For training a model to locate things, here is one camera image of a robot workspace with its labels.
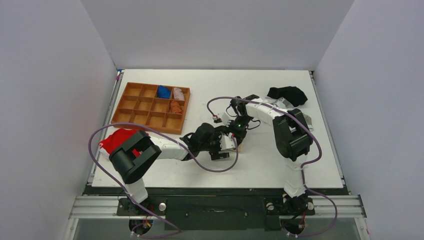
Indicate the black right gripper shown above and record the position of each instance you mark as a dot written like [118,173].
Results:
[236,133]

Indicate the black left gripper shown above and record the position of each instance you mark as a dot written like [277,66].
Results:
[216,154]

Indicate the wooden compartment tray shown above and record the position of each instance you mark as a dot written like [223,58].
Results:
[140,105]

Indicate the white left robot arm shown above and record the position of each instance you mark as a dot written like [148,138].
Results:
[133,158]

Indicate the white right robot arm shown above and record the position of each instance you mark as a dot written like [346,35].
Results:
[291,133]

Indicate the grey underwear white band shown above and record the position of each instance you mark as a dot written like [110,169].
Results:
[283,103]

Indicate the orange-brown rolled underwear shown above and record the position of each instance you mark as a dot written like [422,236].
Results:
[175,107]

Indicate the black underwear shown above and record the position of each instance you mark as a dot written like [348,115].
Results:
[291,94]

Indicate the blue rolled underwear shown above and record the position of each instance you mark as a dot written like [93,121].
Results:
[163,92]

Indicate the red underwear white band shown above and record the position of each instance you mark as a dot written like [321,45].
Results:
[113,141]

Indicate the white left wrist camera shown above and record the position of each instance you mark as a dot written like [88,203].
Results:
[227,142]

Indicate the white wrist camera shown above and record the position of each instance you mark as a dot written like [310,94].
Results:
[227,142]
[222,118]

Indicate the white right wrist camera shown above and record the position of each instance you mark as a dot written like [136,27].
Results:
[222,118]

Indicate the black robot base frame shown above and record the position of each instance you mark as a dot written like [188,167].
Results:
[184,209]

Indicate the aluminium table edge rail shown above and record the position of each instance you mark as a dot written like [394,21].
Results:
[108,113]

